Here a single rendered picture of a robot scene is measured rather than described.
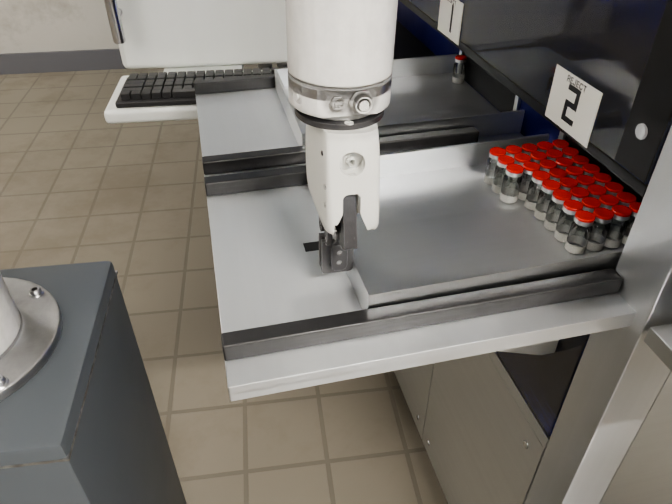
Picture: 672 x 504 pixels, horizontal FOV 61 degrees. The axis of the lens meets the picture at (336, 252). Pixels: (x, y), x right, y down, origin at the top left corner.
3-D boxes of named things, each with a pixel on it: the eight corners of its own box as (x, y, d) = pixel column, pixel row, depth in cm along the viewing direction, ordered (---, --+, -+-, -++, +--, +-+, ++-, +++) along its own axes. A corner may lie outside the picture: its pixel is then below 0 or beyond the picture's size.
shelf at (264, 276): (443, 73, 113) (444, 63, 112) (697, 313, 59) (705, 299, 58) (196, 95, 104) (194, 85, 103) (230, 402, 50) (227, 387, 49)
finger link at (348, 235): (364, 245, 48) (350, 250, 53) (351, 154, 48) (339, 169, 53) (351, 247, 47) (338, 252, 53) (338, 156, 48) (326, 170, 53)
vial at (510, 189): (511, 194, 73) (518, 162, 70) (520, 203, 71) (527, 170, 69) (496, 196, 73) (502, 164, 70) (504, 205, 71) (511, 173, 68)
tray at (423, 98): (454, 72, 108) (456, 53, 106) (520, 132, 88) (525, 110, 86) (275, 88, 101) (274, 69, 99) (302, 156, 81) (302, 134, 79)
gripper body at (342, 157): (402, 116, 44) (391, 235, 51) (366, 70, 52) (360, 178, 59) (306, 125, 42) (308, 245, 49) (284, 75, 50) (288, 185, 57)
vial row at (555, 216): (510, 174, 77) (517, 143, 74) (588, 253, 63) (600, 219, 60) (496, 176, 77) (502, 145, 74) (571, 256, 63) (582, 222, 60)
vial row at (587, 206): (526, 172, 77) (533, 141, 75) (606, 250, 64) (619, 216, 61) (511, 174, 77) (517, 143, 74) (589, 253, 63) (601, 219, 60)
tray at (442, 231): (542, 155, 82) (548, 133, 80) (668, 267, 62) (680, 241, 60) (310, 186, 75) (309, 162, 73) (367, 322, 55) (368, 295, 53)
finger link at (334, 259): (362, 230, 52) (359, 285, 56) (353, 211, 54) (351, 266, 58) (328, 234, 51) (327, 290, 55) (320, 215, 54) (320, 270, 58)
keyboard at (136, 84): (311, 74, 127) (311, 63, 126) (317, 99, 116) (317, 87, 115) (127, 82, 124) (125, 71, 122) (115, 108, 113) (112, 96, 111)
